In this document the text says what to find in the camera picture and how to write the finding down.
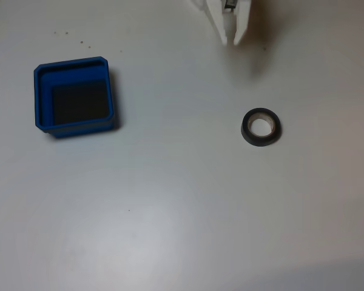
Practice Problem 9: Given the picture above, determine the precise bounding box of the black tape roll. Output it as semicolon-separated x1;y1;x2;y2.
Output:
240;107;282;148

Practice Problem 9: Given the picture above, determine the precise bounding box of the blue plastic box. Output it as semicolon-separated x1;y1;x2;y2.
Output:
33;56;115;139

